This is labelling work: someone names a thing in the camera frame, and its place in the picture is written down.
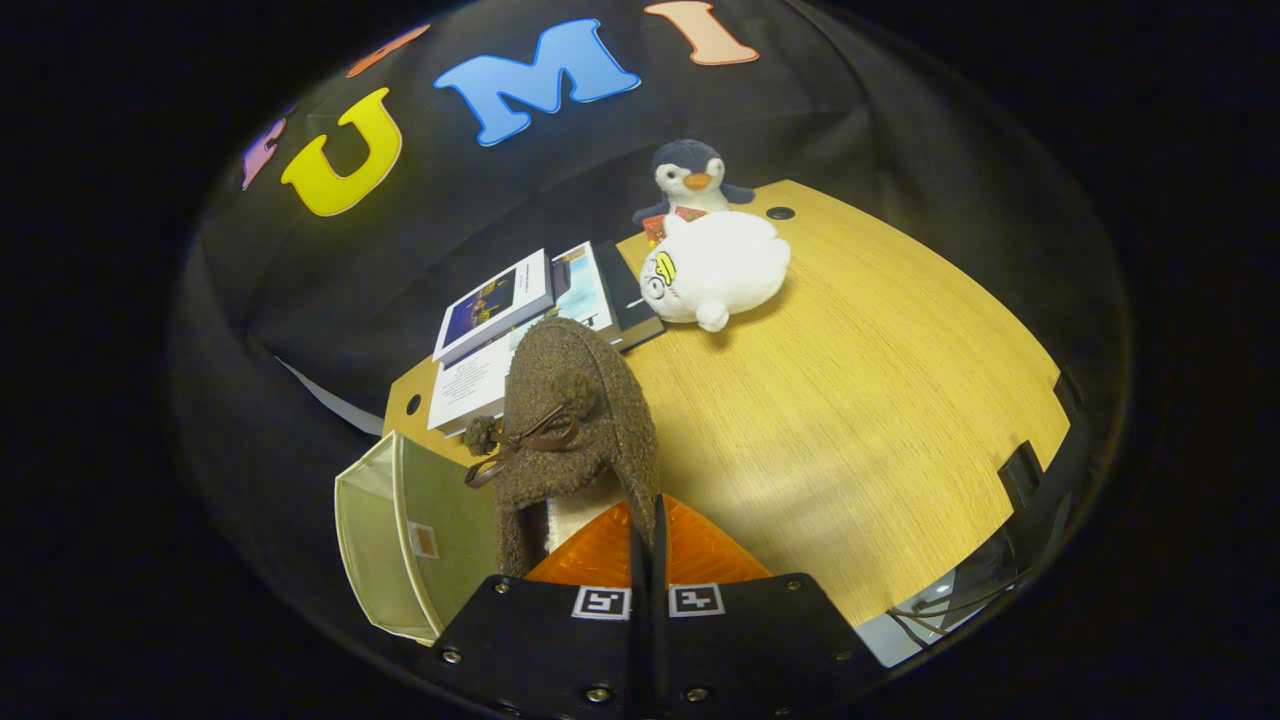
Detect brown fuzzy shoe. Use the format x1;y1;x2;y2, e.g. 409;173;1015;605
463;318;661;579

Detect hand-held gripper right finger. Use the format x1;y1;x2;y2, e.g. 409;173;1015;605
648;493;891;720

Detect white plush toy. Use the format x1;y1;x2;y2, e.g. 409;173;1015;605
640;210;791;333

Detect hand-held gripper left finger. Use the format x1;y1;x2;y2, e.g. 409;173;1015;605
420;495;649;720

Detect penguin plush toy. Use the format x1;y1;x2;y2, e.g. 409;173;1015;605
632;138;756;226

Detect book with blue picture cover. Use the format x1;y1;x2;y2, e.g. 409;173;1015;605
432;248;556;366

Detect black table edge bracket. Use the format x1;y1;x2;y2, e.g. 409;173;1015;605
998;440;1047;513

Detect black backdrop cloth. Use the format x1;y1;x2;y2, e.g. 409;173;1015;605
170;0;1131;641

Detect black cables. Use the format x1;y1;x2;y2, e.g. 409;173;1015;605
885;570;1016;641

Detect white book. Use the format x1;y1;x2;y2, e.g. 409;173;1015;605
427;335;523;438

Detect green fabric storage box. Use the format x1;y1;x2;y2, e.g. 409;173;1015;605
335;430;501;646

